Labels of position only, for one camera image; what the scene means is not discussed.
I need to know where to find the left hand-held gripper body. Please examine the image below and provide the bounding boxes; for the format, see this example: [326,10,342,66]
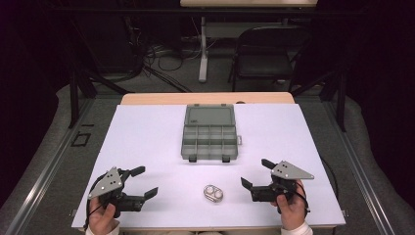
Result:
[87,165,147,219]

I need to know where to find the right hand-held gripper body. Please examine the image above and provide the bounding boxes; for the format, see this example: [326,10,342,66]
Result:
[250,160,315,215]

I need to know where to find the person's left hand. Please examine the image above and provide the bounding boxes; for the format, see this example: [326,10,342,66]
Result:
[88,195,120,235]

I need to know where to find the person's right hand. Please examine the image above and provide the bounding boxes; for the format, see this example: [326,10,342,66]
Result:
[271,179,309,231]

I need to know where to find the white table cover sheet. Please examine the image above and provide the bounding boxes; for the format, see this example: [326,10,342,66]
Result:
[70,103,346,229]

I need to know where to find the small silver oval case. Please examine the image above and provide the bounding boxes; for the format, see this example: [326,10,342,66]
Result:
[203,184,225,204]

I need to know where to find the grey plastic compartment box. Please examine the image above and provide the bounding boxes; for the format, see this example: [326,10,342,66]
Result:
[180,103,243,164]

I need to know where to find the black folding chair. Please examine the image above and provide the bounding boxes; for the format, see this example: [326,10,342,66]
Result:
[227,25,313,93]

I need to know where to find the white desk leg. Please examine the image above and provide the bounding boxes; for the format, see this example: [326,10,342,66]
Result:
[198,16,209,83]

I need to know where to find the light wooden desk top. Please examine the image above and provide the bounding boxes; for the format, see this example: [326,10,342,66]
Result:
[179,0,319,8]

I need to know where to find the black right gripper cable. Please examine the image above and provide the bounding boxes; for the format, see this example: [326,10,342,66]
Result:
[295,180,311,215]

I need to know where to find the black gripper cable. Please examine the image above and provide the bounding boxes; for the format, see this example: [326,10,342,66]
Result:
[82,171,114,231]
[295,180,311,215]

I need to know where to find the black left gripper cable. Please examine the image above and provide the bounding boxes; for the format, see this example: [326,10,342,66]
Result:
[82,171,114,231]

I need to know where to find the aluminium floor rail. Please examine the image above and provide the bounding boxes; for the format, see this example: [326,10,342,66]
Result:
[326,101,396,235]
[4,97,96,235]

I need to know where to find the black metal frame stand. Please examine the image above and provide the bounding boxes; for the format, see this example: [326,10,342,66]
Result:
[290,62,347,133]
[67,19,135,129]

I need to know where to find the tangle of floor cables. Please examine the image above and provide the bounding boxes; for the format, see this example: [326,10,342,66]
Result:
[130,19,216,94]

